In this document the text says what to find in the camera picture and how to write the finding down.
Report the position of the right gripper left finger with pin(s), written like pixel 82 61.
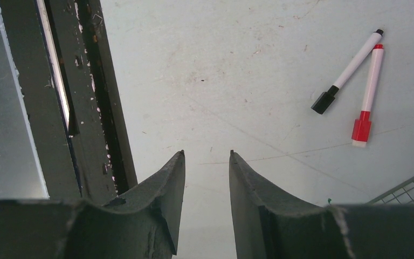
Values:
pixel 143 222

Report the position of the black cap marker lower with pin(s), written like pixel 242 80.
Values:
pixel 327 97

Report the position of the red cap marker right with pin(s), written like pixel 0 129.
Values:
pixel 362 125

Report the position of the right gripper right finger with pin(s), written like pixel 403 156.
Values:
pixel 269 222

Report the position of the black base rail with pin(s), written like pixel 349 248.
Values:
pixel 71 98

